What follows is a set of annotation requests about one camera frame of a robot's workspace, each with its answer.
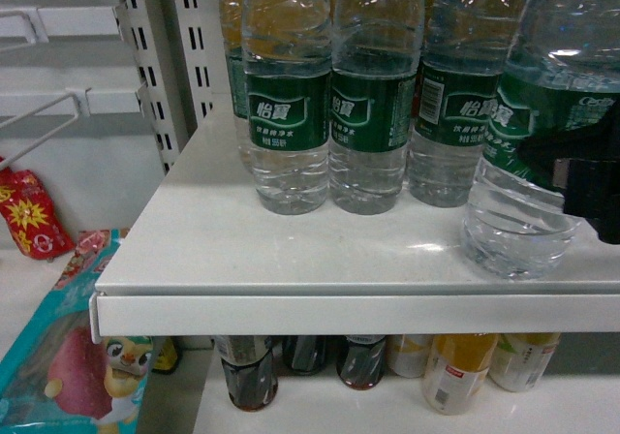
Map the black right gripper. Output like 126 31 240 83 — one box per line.
517 108 619 245

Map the water bottle green label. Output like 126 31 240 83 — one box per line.
460 0 620 280

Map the water bottle on shelf right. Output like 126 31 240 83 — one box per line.
407 0 524 207

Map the water bottle on shelf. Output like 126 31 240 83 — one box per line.
241 0 331 215
407 0 524 207
328 0 424 215

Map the water bottle on shelf middle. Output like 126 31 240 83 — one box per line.
328 0 424 215

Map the water bottle on shelf left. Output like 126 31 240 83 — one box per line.
241 0 331 215

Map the water bottle behind left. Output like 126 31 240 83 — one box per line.
219 0 251 171

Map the white perforated shelf upright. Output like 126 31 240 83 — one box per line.
121 0 231 171

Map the pale juice bottle right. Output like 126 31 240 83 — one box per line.
488 332 561 392

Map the pale juice bottle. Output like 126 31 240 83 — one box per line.
387 334 433 379
488 332 561 392

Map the orange juice bottle front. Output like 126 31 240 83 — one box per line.
422 333 499 416

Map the pale juice bottle back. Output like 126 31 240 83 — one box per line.
387 334 433 379

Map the dark tea bottle right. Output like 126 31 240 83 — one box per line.
336 334 387 390

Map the dark tea bottle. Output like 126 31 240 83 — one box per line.
282 335 327 375
336 334 387 390
213 335 278 412

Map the dark tea bottle middle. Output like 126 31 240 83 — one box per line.
282 335 327 375

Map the dark tea bottle front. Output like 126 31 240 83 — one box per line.
213 335 278 412

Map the red snack bag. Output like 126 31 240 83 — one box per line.
1 168 75 261

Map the teal cartoon snack bag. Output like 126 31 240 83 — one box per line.
1 229 154 433

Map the white wire display hook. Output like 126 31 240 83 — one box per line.
0 6 93 170

